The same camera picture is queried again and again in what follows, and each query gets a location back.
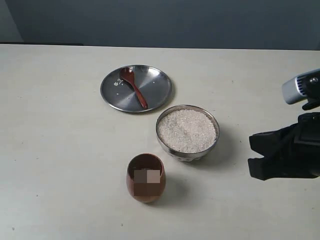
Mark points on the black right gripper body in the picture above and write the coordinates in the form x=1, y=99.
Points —
x=307, y=143

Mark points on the red wooden spoon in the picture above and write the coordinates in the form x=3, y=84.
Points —
x=127, y=74

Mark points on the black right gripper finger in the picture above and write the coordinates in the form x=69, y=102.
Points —
x=274, y=168
x=276, y=144

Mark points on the brown wooden cup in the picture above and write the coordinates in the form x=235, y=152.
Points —
x=145, y=178

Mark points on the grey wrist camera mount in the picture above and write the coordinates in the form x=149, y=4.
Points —
x=305, y=86

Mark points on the round steel plate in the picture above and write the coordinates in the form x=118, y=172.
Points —
x=155, y=86

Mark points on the steel bowl of rice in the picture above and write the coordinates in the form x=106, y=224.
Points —
x=187, y=132

